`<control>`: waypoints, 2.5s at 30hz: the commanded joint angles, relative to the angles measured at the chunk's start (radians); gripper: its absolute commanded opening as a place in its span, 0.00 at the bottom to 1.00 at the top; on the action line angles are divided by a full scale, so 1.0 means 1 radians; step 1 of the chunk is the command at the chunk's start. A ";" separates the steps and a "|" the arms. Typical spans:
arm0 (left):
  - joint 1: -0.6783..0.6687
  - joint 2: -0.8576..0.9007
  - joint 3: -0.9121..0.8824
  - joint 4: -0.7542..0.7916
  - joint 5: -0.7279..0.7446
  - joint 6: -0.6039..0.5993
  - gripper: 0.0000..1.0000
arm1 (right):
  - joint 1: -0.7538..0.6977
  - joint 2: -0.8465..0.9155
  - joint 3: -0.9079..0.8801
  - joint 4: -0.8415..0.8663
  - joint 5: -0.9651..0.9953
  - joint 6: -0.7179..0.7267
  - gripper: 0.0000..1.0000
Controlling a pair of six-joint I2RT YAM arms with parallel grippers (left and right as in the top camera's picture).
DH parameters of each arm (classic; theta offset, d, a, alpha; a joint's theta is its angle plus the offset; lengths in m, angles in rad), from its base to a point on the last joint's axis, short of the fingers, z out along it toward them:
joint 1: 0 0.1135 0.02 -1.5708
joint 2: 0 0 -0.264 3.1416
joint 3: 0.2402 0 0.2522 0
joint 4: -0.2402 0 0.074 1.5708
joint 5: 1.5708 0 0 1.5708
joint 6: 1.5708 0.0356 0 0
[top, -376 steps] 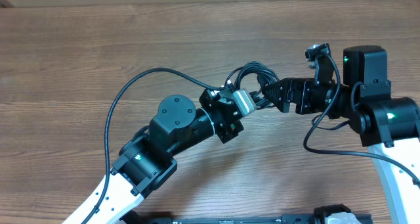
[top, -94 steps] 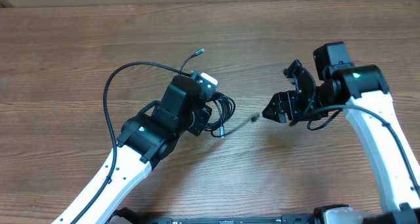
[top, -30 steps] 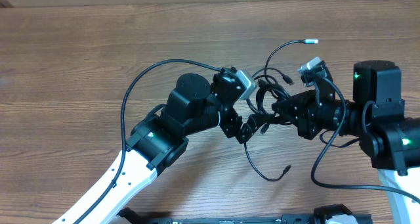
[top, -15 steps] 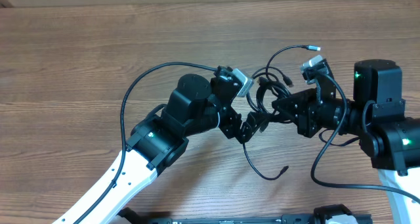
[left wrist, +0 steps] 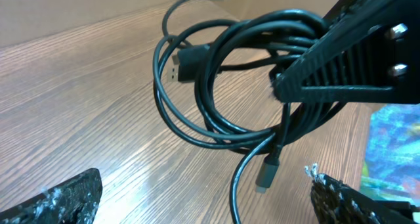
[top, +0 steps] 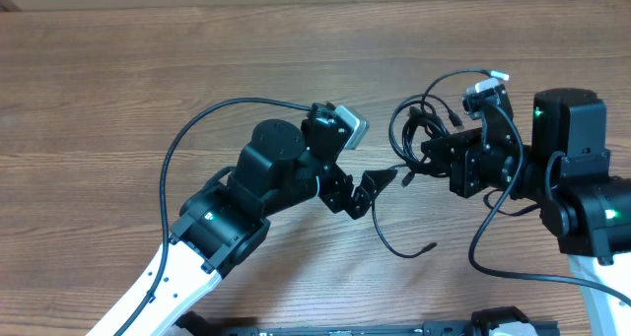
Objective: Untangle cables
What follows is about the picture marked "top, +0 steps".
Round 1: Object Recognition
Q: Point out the black cable silver plug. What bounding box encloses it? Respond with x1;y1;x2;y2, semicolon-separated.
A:
369;68;512;260

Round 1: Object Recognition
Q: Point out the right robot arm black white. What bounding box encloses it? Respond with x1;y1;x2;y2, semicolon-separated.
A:
421;85;630;335

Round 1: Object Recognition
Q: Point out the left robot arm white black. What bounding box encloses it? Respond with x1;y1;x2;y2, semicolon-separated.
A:
90;119;396;335

